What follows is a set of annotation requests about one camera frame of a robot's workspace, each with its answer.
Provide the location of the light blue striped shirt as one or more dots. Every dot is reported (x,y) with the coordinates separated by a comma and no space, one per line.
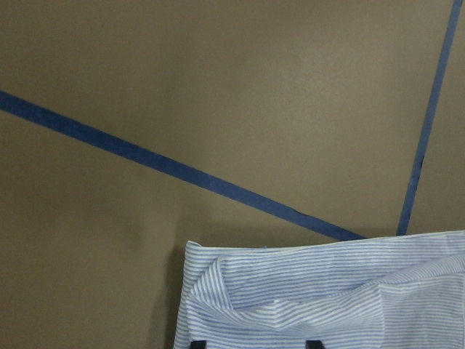
(390,292)

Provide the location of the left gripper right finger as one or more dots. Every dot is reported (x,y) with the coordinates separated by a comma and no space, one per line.
(313,344)

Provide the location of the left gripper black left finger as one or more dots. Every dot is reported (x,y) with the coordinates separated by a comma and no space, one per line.
(198,345)

